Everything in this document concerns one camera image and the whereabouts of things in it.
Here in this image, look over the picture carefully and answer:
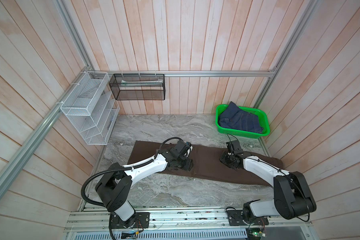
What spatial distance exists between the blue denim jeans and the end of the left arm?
46cm

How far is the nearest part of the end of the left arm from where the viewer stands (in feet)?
2.05

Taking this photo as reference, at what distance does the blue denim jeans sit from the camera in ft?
3.44
